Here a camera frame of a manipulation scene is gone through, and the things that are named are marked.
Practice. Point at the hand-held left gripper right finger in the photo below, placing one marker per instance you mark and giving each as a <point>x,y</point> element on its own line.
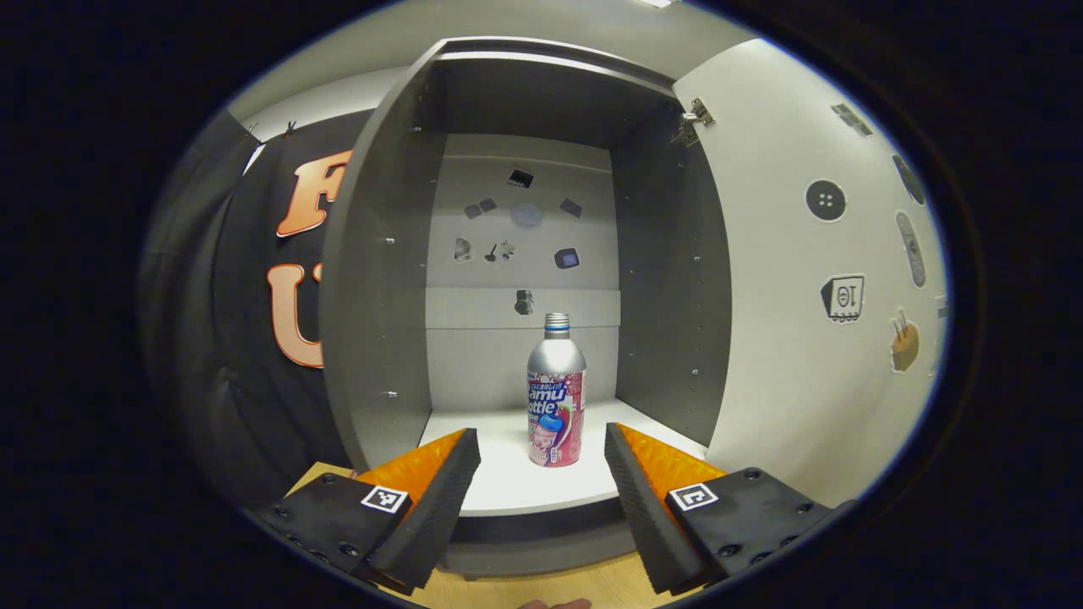
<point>647,524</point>

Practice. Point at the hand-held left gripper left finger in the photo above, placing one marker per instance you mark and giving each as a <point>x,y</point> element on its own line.
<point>431,516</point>

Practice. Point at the white cabinet door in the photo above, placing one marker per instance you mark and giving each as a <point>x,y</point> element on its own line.
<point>778,406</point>

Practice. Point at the silver bottle with pink label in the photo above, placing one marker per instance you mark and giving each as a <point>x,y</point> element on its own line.
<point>556,364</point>

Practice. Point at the grey cabinet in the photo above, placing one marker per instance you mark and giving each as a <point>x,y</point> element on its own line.
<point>381,296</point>

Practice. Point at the white cabinet shelf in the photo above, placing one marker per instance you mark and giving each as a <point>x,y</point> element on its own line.
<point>508,482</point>

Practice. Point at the metal cabinet door hinge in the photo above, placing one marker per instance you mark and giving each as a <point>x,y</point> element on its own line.
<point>694,118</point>

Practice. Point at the black backdrop cloth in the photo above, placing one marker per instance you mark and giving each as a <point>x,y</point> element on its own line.
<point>228,338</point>

